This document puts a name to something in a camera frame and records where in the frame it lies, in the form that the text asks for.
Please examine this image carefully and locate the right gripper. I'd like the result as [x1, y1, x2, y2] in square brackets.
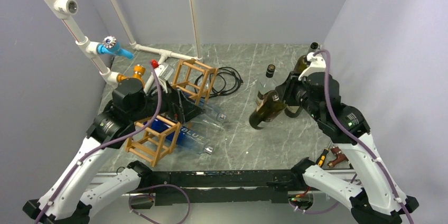
[275, 70, 323, 122]

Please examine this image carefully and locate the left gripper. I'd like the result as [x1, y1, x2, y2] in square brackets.
[129, 78, 206, 123]

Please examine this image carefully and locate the tall blue square bottle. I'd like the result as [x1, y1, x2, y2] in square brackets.
[184, 93, 224, 116]

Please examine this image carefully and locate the clear liquor bottle black cap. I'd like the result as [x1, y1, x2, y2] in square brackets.
[255, 64, 277, 105]

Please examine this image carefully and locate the dark wine bottle front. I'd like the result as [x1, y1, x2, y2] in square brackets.
[249, 90, 286, 130]

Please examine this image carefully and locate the dark wine bottle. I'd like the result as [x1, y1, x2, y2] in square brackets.
[284, 106, 303, 118]
[249, 90, 286, 130]

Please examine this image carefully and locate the wooden wine rack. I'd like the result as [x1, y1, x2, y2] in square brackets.
[125, 59, 226, 166]

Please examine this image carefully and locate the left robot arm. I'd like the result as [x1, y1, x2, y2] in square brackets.
[23, 78, 203, 223]

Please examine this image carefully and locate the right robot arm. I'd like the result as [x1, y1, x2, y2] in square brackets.
[276, 72, 419, 223]

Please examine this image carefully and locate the dark wine bottle right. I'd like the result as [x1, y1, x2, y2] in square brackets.
[284, 106, 303, 118]

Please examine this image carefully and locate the green wine bottle rear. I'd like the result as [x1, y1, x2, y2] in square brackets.
[293, 42, 319, 74]

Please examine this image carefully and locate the orange plastic faucet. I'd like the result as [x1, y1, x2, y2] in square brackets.
[116, 64, 146, 85]

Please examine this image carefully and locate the yellow black screwdriver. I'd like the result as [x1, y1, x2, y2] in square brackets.
[315, 147, 329, 167]

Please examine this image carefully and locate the brown faucet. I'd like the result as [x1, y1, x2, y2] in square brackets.
[327, 146, 348, 168]

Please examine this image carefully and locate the blue plastic faucet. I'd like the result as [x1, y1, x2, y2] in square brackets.
[96, 36, 134, 60]

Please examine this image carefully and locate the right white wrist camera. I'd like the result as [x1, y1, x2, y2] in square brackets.
[298, 53, 326, 81]

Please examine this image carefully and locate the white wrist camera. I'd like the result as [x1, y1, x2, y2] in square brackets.
[151, 60, 174, 81]
[298, 53, 326, 81]

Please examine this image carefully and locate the black coiled cable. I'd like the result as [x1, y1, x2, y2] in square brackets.
[194, 67, 244, 98]

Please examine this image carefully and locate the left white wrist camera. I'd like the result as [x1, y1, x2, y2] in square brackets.
[151, 60, 174, 81]

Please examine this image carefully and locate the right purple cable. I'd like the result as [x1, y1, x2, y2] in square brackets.
[313, 49, 417, 224]

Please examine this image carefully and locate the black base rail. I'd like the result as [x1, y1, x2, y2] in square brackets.
[131, 169, 307, 206]

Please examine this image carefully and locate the white PVC pipe frame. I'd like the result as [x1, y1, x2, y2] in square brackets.
[44, 0, 203, 86]

